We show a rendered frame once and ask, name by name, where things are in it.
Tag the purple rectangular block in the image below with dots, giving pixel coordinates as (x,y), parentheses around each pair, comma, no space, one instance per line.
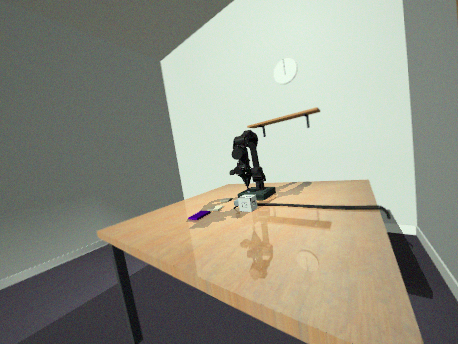
(198,215)

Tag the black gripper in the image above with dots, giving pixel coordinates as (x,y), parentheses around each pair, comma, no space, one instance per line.
(246,176)

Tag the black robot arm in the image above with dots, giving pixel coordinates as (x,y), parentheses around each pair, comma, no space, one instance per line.
(248,139)

